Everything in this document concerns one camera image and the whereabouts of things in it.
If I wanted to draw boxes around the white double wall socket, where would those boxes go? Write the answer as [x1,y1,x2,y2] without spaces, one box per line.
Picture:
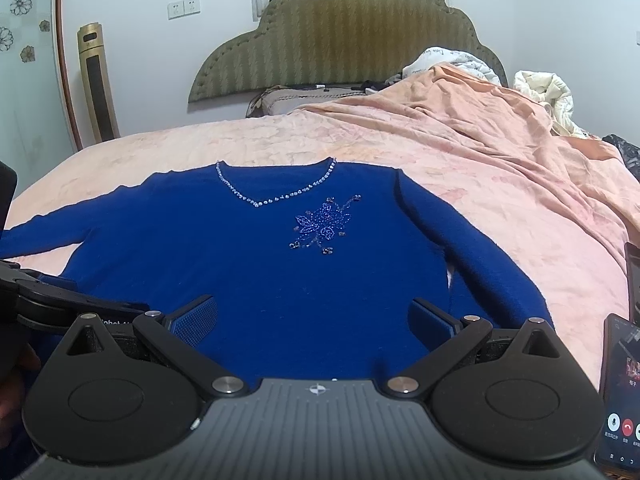
[167,0,201,21]

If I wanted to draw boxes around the black smartphone lit screen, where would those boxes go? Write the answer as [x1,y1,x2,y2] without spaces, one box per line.
[593,314,640,479]

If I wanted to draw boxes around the glass door flower stickers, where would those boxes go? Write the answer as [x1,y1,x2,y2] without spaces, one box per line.
[0,0,77,194]

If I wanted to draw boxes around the gold tower air conditioner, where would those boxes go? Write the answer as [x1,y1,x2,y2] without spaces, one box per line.
[77,22,120,143]

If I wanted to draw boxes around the brown patterned pillow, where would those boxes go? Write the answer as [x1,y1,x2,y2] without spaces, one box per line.
[245,84,368,118]

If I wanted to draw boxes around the pink floral bedspread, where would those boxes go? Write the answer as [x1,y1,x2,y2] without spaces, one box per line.
[8,64,639,380]

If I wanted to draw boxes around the white crumpled quilt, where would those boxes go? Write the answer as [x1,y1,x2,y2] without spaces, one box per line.
[401,47,501,84]

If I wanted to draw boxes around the olive striped headboard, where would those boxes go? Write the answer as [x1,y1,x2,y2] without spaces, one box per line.
[188,0,506,104]

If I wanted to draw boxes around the dark patterned cloth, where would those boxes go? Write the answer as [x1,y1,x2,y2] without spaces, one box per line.
[602,134,640,180]

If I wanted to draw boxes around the dark clothes near pillow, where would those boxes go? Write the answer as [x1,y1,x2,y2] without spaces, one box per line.
[350,73,402,94]

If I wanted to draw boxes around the blue beaded sweater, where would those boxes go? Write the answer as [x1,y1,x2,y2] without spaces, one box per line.
[1,159,549,384]

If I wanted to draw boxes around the cream crumpled blanket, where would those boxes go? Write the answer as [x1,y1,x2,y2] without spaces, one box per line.
[512,70,596,139]

